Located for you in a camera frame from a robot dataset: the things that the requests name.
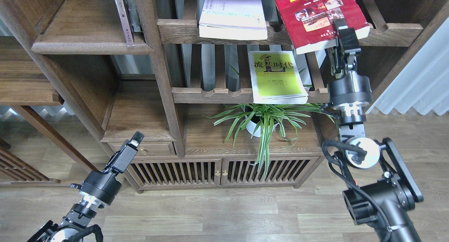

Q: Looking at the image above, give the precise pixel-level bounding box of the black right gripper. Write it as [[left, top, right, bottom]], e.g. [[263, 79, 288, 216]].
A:
[[328, 19, 373, 110]]

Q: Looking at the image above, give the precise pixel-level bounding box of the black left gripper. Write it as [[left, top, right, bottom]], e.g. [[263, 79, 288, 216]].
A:
[[80, 131, 144, 205]]

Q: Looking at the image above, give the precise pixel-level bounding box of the red paperback book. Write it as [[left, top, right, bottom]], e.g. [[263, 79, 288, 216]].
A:
[[274, 0, 370, 55]]

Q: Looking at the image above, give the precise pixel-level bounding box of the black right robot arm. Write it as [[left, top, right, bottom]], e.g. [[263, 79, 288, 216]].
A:
[[321, 18, 423, 242]]

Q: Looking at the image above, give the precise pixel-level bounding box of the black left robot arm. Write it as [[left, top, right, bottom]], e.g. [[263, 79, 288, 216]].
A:
[[28, 131, 144, 242]]

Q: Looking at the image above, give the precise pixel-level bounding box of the brass drawer knob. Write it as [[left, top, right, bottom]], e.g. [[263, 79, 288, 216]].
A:
[[139, 147, 147, 156]]

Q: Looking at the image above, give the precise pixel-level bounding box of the dark wooden bookshelf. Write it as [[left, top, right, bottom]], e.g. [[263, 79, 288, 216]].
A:
[[0, 0, 449, 194]]

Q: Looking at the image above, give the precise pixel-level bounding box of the yellow green paperback book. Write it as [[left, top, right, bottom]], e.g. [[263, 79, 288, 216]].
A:
[[248, 51, 308, 105]]

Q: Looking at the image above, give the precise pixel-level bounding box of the white curtain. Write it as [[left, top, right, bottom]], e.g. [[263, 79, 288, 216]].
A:
[[368, 20, 449, 115]]

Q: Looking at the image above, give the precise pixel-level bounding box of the dark wooden slatted bench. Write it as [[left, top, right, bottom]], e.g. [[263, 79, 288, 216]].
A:
[[0, 138, 61, 187]]

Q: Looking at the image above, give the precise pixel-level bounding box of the green spider plant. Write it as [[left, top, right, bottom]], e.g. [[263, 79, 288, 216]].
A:
[[210, 103, 335, 178]]

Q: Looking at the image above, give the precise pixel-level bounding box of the white lavender paperback book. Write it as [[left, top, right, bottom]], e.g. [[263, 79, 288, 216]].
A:
[[199, 0, 268, 40]]

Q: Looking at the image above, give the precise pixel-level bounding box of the white plant pot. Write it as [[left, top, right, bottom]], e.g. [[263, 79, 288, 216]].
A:
[[246, 120, 262, 138]]

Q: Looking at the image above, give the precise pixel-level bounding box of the thin upright book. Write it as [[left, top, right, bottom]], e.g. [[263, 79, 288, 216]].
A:
[[114, 0, 135, 47]]

